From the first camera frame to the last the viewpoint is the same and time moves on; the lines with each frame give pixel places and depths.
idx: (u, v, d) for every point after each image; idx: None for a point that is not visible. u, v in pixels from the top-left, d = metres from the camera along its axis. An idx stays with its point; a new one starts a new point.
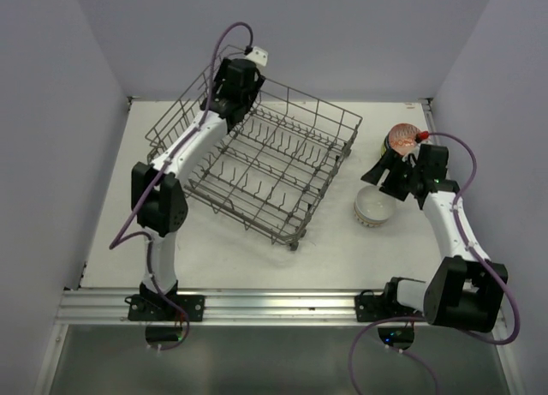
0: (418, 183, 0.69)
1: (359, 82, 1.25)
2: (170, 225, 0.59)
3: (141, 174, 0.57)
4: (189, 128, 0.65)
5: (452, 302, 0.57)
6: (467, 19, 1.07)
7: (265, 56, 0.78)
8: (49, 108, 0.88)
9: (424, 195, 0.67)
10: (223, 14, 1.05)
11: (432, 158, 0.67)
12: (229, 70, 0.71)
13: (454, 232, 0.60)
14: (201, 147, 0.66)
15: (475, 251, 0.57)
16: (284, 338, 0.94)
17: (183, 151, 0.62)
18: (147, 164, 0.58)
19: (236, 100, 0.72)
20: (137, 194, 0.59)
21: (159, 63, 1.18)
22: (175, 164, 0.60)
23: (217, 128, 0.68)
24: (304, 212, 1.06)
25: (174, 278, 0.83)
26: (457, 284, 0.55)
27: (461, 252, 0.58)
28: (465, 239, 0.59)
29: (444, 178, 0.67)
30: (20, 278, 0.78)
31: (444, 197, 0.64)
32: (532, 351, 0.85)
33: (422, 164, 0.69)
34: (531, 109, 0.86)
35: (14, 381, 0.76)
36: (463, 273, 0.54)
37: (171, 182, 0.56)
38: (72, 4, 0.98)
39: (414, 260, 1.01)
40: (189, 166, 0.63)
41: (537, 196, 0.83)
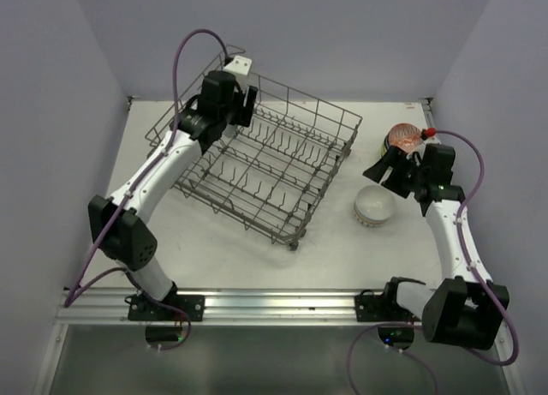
0: (422, 189, 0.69)
1: (360, 82, 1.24)
2: (134, 260, 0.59)
3: (100, 209, 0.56)
4: (156, 153, 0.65)
5: (451, 321, 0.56)
6: (469, 18, 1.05)
7: (246, 63, 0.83)
8: (47, 109, 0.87)
9: (428, 201, 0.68)
10: (222, 11, 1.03)
11: (437, 163, 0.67)
12: (205, 84, 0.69)
13: (456, 251, 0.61)
14: (169, 174, 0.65)
15: (477, 272, 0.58)
16: (284, 338, 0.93)
17: (146, 181, 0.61)
18: (106, 198, 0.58)
19: (211, 117, 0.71)
20: (98, 229, 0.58)
21: (157, 62, 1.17)
22: (137, 197, 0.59)
23: (188, 151, 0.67)
24: (304, 212, 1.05)
25: (169, 282, 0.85)
26: (457, 306, 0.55)
27: (462, 272, 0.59)
28: (467, 260, 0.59)
29: (449, 184, 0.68)
30: (21, 278, 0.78)
31: (449, 208, 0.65)
32: (530, 354, 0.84)
33: (428, 168, 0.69)
34: (531, 111, 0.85)
35: (14, 382, 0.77)
36: (465, 295, 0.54)
37: (130, 220, 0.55)
38: (68, 2, 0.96)
39: (414, 261, 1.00)
40: (155, 195, 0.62)
41: (538, 199, 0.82)
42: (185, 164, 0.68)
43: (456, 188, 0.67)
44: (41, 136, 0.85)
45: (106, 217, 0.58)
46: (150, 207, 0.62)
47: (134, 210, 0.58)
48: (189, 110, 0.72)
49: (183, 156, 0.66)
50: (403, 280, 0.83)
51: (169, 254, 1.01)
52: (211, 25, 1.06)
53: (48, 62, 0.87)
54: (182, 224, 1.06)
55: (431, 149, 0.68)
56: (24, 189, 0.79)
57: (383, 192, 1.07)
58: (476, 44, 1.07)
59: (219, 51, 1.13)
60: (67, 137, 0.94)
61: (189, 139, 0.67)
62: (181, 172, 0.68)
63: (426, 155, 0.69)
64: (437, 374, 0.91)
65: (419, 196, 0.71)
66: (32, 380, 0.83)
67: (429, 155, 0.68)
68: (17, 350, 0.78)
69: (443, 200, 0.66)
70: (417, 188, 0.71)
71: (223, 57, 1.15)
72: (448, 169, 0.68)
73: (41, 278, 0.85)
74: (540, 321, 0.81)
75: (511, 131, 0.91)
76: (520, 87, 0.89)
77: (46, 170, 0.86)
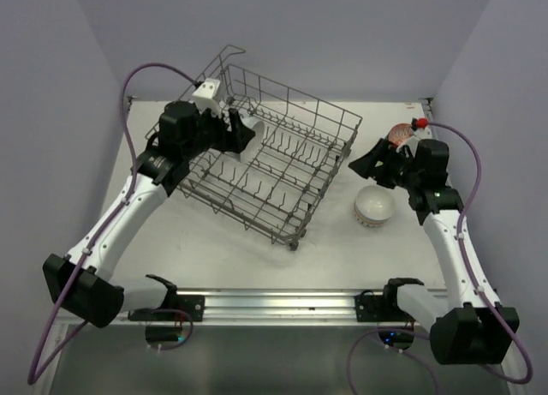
0: (419, 197, 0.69)
1: (360, 81, 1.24)
2: (100, 317, 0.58)
3: (56, 272, 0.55)
4: (116, 202, 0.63)
5: (464, 346, 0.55)
6: (469, 18, 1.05)
7: (211, 86, 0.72)
8: (48, 109, 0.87)
9: (425, 210, 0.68)
10: (222, 11, 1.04)
11: (433, 168, 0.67)
12: (162, 123, 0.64)
13: (461, 272, 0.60)
14: (132, 223, 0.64)
15: (485, 296, 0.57)
16: (284, 338, 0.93)
17: (107, 234, 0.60)
18: (62, 256, 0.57)
19: (175, 157, 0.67)
20: (56, 290, 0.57)
21: (157, 62, 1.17)
22: (96, 253, 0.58)
23: (151, 197, 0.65)
24: (304, 212, 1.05)
25: (163, 288, 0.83)
26: (468, 333, 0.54)
27: (471, 297, 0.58)
28: (474, 282, 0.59)
29: (443, 189, 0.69)
30: (22, 278, 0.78)
31: (449, 221, 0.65)
32: (530, 354, 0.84)
33: (422, 171, 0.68)
34: (532, 111, 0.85)
35: (15, 381, 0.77)
36: (476, 321, 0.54)
37: (90, 281, 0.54)
38: (68, 2, 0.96)
39: (414, 261, 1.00)
40: (118, 247, 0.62)
41: (538, 199, 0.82)
42: (150, 209, 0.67)
43: (452, 193, 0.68)
44: (41, 136, 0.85)
45: (64, 276, 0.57)
46: (114, 259, 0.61)
47: (93, 268, 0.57)
48: (151, 147, 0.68)
49: (145, 202, 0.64)
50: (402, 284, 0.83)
51: (169, 255, 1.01)
52: (211, 25, 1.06)
53: (48, 62, 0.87)
54: (182, 224, 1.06)
55: (425, 152, 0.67)
56: (24, 188, 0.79)
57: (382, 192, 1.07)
58: (476, 44, 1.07)
59: (219, 51, 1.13)
60: (67, 137, 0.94)
61: (151, 183, 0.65)
62: (146, 217, 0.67)
63: (420, 158, 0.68)
64: (437, 374, 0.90)
65: (414, 204, 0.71)
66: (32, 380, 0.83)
67: (426, 160, 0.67)
68: (17, 350, 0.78)
69: (441, 212, 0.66)
70: (412, 194, 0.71)
71: (223, 57, 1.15)
72: (442, 173, 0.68)
73: (42, 278, 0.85)
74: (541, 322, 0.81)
75: (511, 131, 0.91)
76: (520, 87, 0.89)
77: (46, 170, 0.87)
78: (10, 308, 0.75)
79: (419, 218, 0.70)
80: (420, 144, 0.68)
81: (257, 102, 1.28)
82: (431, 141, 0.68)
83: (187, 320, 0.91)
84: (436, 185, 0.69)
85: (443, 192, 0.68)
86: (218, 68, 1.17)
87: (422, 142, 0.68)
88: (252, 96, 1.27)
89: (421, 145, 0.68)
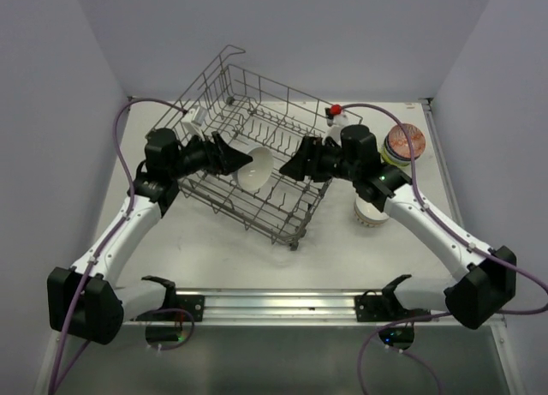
0: (368, 188, 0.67)
1: (360, 82, 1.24)
2: (102, 335, 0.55)
3: (61, 283, 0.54)
4: (117, 219, 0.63)
5: (485, 304, 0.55)
6: (468, 19, 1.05)
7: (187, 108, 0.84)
8: (48, 109, 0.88)
9: (379, 197, 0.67)
10: (222, 12, 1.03)
11: (366, 150, 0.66)
12: (147, 152, 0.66)
13: (448, 238, 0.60)
14: (133, 237, 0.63)
15: (479, 250, 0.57)
16: (284, 338, 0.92)
17: (111, 245, 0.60)
18: (67, 269, 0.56)
19: (166, 179, 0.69)
20: (59, 306, 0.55)
21: (157, 63, 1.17)
22: (102, 262, 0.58)
23: (149, 213, 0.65)
24: (304, 212, 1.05)
25: (160, 289, 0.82)
26: (484, 292, 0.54)
27: (469, 257, 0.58)
28: (464, 242, 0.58)
29: (384, 170, 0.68)
30: (22, 278, 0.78)
31: (408, 197, 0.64)
32: (531, 355, 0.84)
33: (359, 161, 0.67)
34: (532, 112, 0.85)
35: (14, 382, 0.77)
36: (485, 278, 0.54)
37: (98, 287, 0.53)
38: (68, 3, 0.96)
39: (415, 261, 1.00)
40: (121, 260, 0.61)
41: (538, 200, 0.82)
42: (148, 225, 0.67)
43: (392, 169, 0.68)
44: (41, 136, 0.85)
45: (68, 290, 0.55)
46: (116, 272, 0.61)
47: (101, 275, 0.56)
48: (140, 174, 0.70)
49: (145, 218, 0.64)
50: (397, 285, 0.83)
51: (169, 255, 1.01)
52: (211, 25, 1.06)
53: (49, 63, 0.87)
54: (182, 224, 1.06)
55: (352, 142, 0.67)
56: (24, 189, 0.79)
57: None
58: (476, 44, 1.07)
59: (219, 51, 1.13)
60: (67, 137, 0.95)
61: (148, 201, 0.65)
62: (145, 234, 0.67)
63: (350, 149, 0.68)
64: (438, 374, 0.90)
65: (366, 198, 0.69)
66: (32, 379, 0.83)
67: (360, 150, 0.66)
68: (16, 350, 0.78)
69: (396, 192, 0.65)
70: (360, 187, 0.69)
71: (223, 57, 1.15)
72: (375, 155, 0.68)
73: (41, 278, 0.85)
74: (542, 322, 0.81)
75: (511, 131, 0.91)
76: (520, 88, 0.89)
77: (46, 170, 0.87)
78: (10, 308, 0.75)
79: (378, 208, 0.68)
80: (342, 136, 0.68)
81: (257, 102, 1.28)
82: (350, 129, 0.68)
83: (187, 320, 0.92)
84: (373, 169, 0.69)
85: (386, 173, 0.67)
86: (218, 68, 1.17)
87: (344, 134, 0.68)
88: (252, 96, 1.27)
89: (345, 136, 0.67)
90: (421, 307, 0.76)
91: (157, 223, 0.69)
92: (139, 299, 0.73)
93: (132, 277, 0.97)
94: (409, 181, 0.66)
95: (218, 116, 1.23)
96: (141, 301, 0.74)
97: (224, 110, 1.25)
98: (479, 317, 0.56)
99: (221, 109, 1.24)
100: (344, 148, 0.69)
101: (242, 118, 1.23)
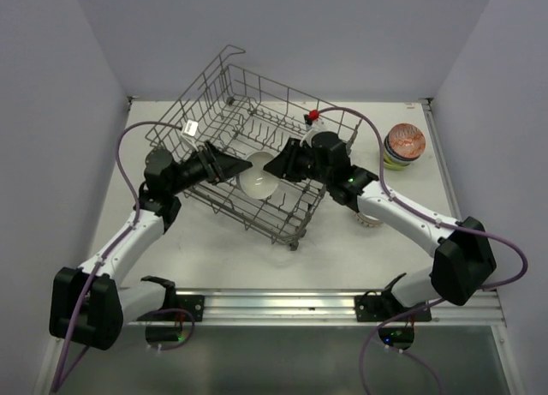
0: (341, 193, 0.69)
1: (360, 81, 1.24)
2: (103, 338, 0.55)
3: (68, 282, 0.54)
4: (123, 228, 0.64)
5: (465, 276, 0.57)
6: (469, 18, 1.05)
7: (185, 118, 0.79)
8: (49, 108, 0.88)
9: (352, 200, 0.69)
10: (221, 12, 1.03)
11: (336, 158, 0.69)
12: (147, 176, 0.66)
13: (417, 220, 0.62)
14: (138, 246, 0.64)
15: (446, 223, 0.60)
16: (284, 338, 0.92)
17: (118, 249, 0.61)
18: (74, 268, 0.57)
19: (169, 197, 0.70)
20: (62, 308, 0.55)
21: (158, 63, 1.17)
22: (110, 264, 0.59)
23: (155, 225, 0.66)
24: (304, 212, 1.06)
25: (161, 290, 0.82)
26: (460, 265, 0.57)
27: (438, 232, 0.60)
28: (431, 219, 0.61)
29: (354, 174, 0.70)
30: (21, 278, 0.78)
31: (374, 191, 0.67)
32: (530, 353, 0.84)
33: (330, 167, 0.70)
34: (532, 112, 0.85)
35: (14, 383, 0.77)
36: (457, 249, 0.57)
37: (104, 286, 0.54)
38: (68, 2, 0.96)
39: (415, 261, 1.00)
40: (126, 266, 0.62)
41: (538, 199, 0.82)
42: (152, 236, 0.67)
43: (361, 171, 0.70)
44: (40, 134, 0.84)
45: (72, 290, 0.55)
46: (120, 277, 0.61)
47: (108, 275, 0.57)
48: (143, 192, 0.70)
49: (151, 228, 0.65)
50: (395, 284, 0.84)
51: (169, 255, 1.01)
52: (211, 25, 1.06)
53: (48, 64, 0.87)
54: (182, 225, 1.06)
55: (324, 149, 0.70)
56: (23, 189, 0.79)
57: None
58: (476, 44, 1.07)
59: (219, 51, 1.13)
60: (67, 137, 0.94)
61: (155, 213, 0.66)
62: (147, 244, 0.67)
63: (323, 157, 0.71)
64: (439, 374, 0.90)
65: (340, 200, 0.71)
66: (32, 379, 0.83)
67: (330, 158, 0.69)
68: (16, 350, 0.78)
69: (365, 189, 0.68)
70: (333, 191, 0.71)
71: (223, 57, 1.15)
72: (345, 159, 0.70)
73: (41, 278, 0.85)
74: (541, 321, 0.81)
75: (511, 131, 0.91)
76: (520, 88, 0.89)
77: (46, 170, 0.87)
78: (9, 308, 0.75)
79: (354, 208, 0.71)
80: (314, 144, 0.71)
81: (257, 102, 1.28)
82: (319, 137, 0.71)
83: (187, 320, 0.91)
84: (344, 173, 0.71)
85: (355, 176, 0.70)
86: (218, 68, 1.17)
87: (315, 141, 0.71)
88: (252, 96, 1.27)
89: (317, 146, 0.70)
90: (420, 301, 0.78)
91: (159, 236, 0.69)
92: (140, 299, 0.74)
93: (133, 278, 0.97)
94: (377, 177, 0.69)
95: (218, 116, 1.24)
96: (141, 302, 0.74)
97: (224, 110, 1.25)
98: (464, 293, 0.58)
99: (221, 109, 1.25)
100: (316, 156, 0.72)
101: (242, 118, 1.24)
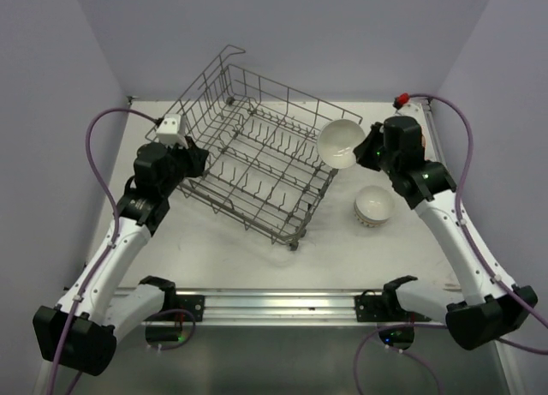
0: (406, 182, 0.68)
1: (360, 81, 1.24)
2: (94, 365, 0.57)
3: (47, 322, 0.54)
4: (103, 247, 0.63)
5: (488, 333, 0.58)
6: (467, 19, 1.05)
7: (174, 122, 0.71)
8: (48, 108, 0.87)
9: (413, 194, 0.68)
10: (221, 13, 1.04)
11: (409, 144, 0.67)
12: (138, 169, 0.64)
13: (474, 263, 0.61)
14: (121, 266, 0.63)
15: (503, 284, 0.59)
16: (285, 338, 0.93)
17: (97, 279, 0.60)
18: (54, 308, 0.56)
19: (156, 197, 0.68)
20: (49, 342, 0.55)
21: (157, 63, 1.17)
22: (87, 300, 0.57)
23: (137, 238, 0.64)
24: (304, 212, 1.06)
25: (160, 300, 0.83)
26: (493, 326, 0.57)
27: (490, 289, 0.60)
28: (491, 272, 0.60)
29: (425, 169, 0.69)
30: (20, 279, 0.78)
31: (446, 206, 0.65)
32: (529, 353, 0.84)
33: (400, 153, 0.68)
34: (532, 112, 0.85)
35: (13, 384, 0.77)
36: (498, 314, 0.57)
37: (84, 327, 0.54)
38: (67, 2, 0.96)
39: (415, 260, 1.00)
40: (110, 290, 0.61)
41: (539, 200, 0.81)
42: (138, 248, 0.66)
43: (437, 169, 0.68)
44: (40, 134, 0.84)
45: (56, 326, 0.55)
46: (106, 304, 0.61)
47: (87, 314, 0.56)
48: (128, 190, 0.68)
49: (132, 242, 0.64)
50: (400, 284, 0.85)
51: (169, 255, 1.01)
52: (211, 25, 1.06)
53: (48, 64, 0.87)
54: (182, 225, 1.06)
55: (396, 132, 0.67)
56: (22, 188, 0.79)
57: (383, 193, 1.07)
58: (476, 44, 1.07)
59: (218, 51, 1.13)
60: (68, 137, 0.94)
61: (134, 224, 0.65)
62: (134, 257, 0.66)
63: (393, 140, 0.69)
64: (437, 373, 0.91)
65: (402, 190, 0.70)
66: (32, 379, 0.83)
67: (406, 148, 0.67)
68: (15, 350, 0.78)
69: (435, 195, 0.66)
70: (397, 180, 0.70)
71: (223, 57, 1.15)
72: (419, 151, 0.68)
73: (41, 278, 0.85)
74: (540, 321, 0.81)
75: (510, 131, 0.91)
76: (520, 88, 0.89)
77: (46, 169, 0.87)
78: (9, 308, 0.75)
79: (411, 204, 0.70)
80: (387, 123, 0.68)
81: (257, 102, 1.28)
82: (395, 118, 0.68)
83: (187, 320, 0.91)
84: (416, 165, 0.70)
85: (430, 171, 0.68)
86: (218, 68, 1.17)
87: (389, 122, 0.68)
88: (252, 96, 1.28)
89: (390, 125, 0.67)
90: (419, 311, 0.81)
91: (148, 242, 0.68)
92: (141, 308, 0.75)
93: (133, 278, 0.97)
94: (453, 186, 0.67)
95: (218, 116, 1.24)
96: (138, 311, 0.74)
97: (224, 110, 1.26)
98: (476, 344, 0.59)
99: (221, 109, 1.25)
100: (388, 140, 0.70)
101: (242, 118, 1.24)
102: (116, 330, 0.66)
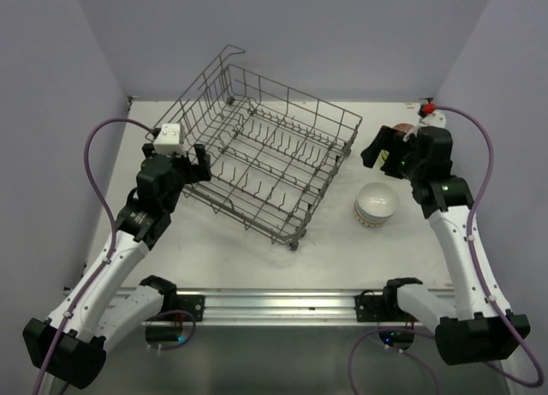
0: (425, 190, 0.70)
1: (359, 82, 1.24)
2: (83, 380, 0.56)
3: (36, 337, 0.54)
4: (98, 261, 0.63)
5: (469, 350, 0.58)
6: (467, 20, 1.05)
7: (175, 131, 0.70)
8: (48, 108, 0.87)
9: (429, 200, 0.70)
10: (221, 14, 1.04)
11: (436, 155, 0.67)
12: (139, 182, 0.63)
13: (473, 279, 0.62)
14: (115, 281, 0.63)
15: (497, 305, 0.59)
16: (282, 341, 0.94)
17: (88, 296, 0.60)
18: (44, 321, 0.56)
19: (157, 211, 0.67)
20: (38, 353, 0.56)
21: (158, 64, 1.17)
22: (76, 317, 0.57)
23: (132, 255, 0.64)
24: (304, 212, 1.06)
25: (158, 302, 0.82)
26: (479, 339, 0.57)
27: (481, 307, 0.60)
28: (486, 291, 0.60)
29: (450, 182, 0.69)
30: (20, 279, 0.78)
31: (458, 219, 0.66)
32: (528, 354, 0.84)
33: (425, 160, 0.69)
34: (531, 112, 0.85)
35: (12, 382, 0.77)
36: (485, 332, 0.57)
37: (70, 345, 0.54)
38: (67, 0, 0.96)
39: (415, 260, 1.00)
40: (101, 308, 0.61)
41: (539, 200, 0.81)
42: (134, 264, 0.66)
43: (460, 185, 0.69)
44: (41, 134, 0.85)
45: (44, 341, 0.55)
46: (97, 320, 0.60)
47: (75, 332, 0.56)
48: (131, 201, 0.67)
49: (127, 259, 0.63)
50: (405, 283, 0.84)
51: (169, 254, 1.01)
52: (212, 25, 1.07)
53: (48, 64, 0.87)
54: (182, 225, 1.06)
55: (426, 139, 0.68)
56: (23, 188, 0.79)
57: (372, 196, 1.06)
58: (476, 44, 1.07)
59: (219, 51, 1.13)
60: (68, 136, 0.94)
61: (132, 239, 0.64)
62: (130, 272, 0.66)
63: (421, 146, 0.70)
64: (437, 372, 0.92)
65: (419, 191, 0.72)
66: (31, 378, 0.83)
67: (434, 158, 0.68)
68: (14, 350, 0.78)
69: (449, 207, 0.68)
70: (417, 185, 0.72)
71: (223, 57, 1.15)
72: (445, 163, 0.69)
73: (40, 278, 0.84)
74: (539, 323, 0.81)
75: (510, 131, 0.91)
76: (519, 87, 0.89)
77: (46, 168, 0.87)
78: (9, 307, 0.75)
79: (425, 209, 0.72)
80: (419, 130, 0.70)
81: (258, 101, 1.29)
82: (431, 128, 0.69)
83: (187, 320, 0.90)
84: (440, 176, 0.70)
85: (451, 185, 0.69)
86: (218, 68, 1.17)
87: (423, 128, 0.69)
88: (252, 96, 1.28)
89: (422, 133, 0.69)
90: (414, 307, 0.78)
91: (145, 257, 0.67)
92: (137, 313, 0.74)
93: (132, 278, 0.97)
94: (469, 203, 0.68)
95: (218, 116, 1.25)
96: (134, 319, 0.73)
97: (224, 110, 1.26)
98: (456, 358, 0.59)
99: (221, 109, 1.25)
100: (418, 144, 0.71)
101: (242, 118, 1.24)
102: (108, 341, 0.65)
